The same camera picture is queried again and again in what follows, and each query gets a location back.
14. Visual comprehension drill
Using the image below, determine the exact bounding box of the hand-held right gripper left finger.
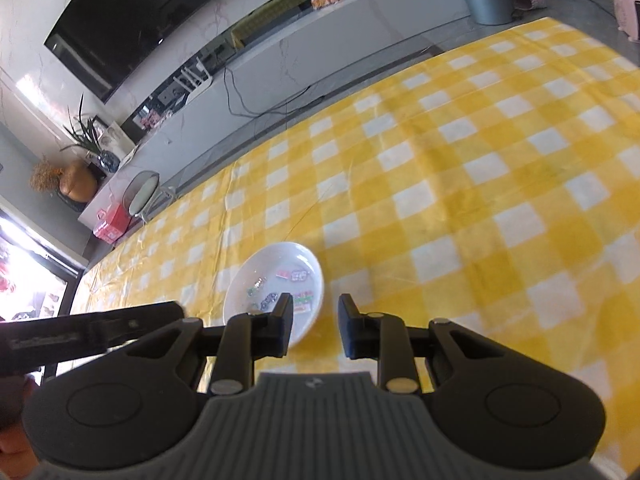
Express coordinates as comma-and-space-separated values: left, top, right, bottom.
124, 292, 296, 396

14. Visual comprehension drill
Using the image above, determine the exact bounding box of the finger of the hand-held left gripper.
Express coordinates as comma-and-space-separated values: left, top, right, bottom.
99, 301, 187, 346

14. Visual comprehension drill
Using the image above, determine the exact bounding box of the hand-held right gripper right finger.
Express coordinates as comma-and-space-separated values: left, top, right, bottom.
337, 294, 507, 394

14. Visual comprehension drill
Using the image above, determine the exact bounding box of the small white printed plate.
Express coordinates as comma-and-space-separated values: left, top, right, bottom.
222, 241, 325, 348

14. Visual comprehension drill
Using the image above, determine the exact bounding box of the person's left hand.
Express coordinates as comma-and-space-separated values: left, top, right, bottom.
0, 374, 42, 480

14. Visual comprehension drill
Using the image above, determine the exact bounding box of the glass door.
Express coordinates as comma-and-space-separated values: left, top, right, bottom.
0, 205, 83, 322

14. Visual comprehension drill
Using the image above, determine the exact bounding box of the red box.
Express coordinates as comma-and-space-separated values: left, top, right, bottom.
92, 204, 132, 245

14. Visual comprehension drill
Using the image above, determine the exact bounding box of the round standing mirror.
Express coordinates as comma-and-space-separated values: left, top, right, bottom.
122, 171, 176, 224

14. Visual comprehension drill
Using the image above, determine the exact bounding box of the orange vase with dried flowers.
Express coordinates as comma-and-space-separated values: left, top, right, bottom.
29, 157, 98, 203

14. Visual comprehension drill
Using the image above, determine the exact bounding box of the yellow checked tablecloth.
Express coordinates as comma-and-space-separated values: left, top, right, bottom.
75, 16, 640, 480

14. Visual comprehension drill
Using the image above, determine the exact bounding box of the potted green plant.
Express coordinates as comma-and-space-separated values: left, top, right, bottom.
60, 92, 123, 173

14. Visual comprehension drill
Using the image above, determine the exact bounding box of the white television cabinet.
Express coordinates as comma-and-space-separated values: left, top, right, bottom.
77, 0, 473, 241

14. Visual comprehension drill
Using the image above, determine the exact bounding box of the black television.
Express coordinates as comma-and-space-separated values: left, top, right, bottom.
44, 0, 249, 103

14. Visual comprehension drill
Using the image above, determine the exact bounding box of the pink plastic object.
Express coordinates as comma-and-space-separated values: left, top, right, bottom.
614, 0, 640, 43

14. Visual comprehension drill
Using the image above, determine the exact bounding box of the black cable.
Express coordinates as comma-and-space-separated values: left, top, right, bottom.
222, 65, 321, 119

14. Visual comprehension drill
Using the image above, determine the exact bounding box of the white wire rack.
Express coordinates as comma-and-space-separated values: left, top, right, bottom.
177, 60, 213, 92

